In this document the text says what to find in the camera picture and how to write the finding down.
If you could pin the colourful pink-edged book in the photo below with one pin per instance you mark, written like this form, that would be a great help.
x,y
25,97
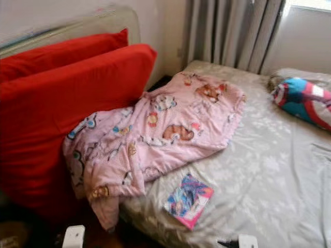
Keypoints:
x,y
189,201

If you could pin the large red cushion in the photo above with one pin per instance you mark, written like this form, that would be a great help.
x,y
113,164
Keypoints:
x,y
41,134

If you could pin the thin red cushion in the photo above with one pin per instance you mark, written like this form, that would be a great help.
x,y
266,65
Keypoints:
x,y
62,54

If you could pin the pink cartoon print blanket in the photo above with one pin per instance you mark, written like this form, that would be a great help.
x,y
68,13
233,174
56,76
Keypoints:
x,y
165,124

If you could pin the grey striped curtain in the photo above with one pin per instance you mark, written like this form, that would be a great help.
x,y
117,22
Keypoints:
x,y
232,31

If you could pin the blue red superhero pillow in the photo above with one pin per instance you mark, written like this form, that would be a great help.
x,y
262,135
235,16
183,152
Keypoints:
x,y
305,101

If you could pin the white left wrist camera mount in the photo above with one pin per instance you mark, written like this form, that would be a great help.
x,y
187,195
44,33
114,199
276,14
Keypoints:
x,y
73,237

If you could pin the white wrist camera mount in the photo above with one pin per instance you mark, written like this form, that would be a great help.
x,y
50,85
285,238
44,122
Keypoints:
x,y
73,237
248,242

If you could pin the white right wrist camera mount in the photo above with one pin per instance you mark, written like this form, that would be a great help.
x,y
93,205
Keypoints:
x,y
248,242

